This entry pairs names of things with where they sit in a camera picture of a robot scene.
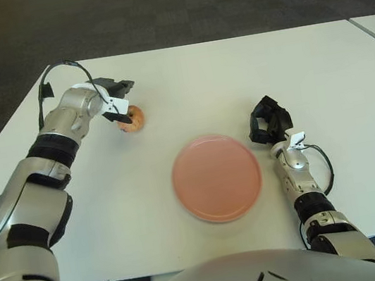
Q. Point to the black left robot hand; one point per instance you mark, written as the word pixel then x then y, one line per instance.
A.
pixel 111 86

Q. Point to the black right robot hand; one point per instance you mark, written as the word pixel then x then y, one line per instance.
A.
pixel 277 122

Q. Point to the red yellow apple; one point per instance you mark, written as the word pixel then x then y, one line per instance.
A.
pixel 136 120

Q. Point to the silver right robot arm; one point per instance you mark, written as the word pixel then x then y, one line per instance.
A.
pixel 302 181

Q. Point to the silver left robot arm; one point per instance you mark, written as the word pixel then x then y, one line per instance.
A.
pixel 30 204

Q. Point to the pink round plate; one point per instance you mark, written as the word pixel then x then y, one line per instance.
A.
pixel 216 178

